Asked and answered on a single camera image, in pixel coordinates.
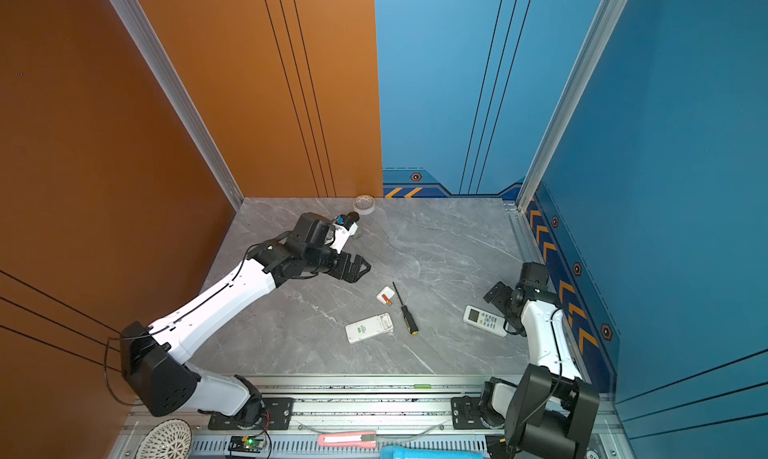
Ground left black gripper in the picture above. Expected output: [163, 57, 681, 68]
[304, 248, 373, 281]

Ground white remote with display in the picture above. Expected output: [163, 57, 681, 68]
[463, 305, 507, 337]

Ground white battery cover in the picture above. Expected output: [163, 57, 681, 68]
[376, 286, 395, 306]

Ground white remote control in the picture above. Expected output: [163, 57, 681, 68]
[345, 313, 394, 344]

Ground black yellow screwdriver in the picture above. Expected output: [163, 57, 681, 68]
[392, 282, 419, 335]

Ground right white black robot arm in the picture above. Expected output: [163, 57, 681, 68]
[479, 262, 600, 458]

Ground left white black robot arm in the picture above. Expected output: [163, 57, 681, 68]
[118, 211, 371, 428]

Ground pink box cutter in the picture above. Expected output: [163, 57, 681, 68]
[317, 431, 377, 450]

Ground cyan cylinder object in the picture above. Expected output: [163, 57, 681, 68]
[380, 445, 484, 459]

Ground green circuit board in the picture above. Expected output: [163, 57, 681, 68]
[227, 435, 269, 456]

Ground white mesh basket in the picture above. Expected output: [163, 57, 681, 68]
[134, 419, 193, 459]

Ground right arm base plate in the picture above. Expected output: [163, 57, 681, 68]
[450, 396, 505, 430]

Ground aluminium rail frame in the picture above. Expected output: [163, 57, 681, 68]
[107, 374, 635, 458]

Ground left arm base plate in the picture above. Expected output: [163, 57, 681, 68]
[208, 397, 295, 432]

